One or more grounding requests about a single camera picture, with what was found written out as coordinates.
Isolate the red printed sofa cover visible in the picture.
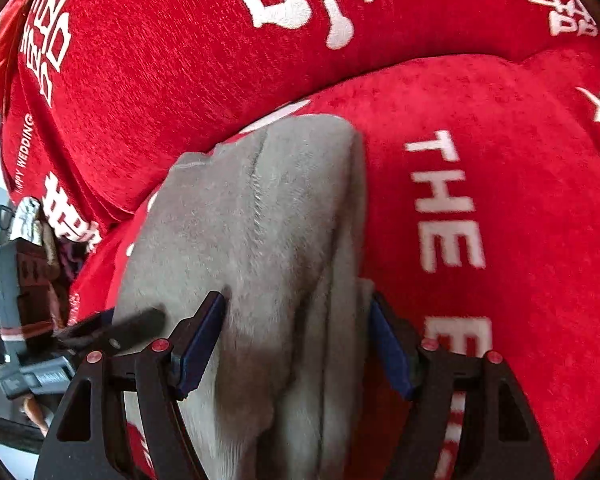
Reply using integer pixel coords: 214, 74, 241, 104
0, 0, 600, 480

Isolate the grey small garment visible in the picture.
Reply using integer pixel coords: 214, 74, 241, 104
115, 115, 376, 480

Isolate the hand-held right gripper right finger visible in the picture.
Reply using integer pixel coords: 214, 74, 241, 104
367, 292, 556, 480

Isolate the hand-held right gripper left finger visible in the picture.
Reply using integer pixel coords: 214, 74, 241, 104
32, 290, 228, 480

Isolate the dark cloth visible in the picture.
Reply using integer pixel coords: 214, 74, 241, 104
55, 237, 88, 286

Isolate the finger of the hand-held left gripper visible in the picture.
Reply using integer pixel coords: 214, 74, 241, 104
105, 307, 167, 353
54, 309, 116, 348

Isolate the person's left hand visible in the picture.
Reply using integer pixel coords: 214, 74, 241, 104
21, 394, 52, 436

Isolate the white grey patterned cloth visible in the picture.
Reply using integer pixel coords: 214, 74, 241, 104
10, 197, 48, 248

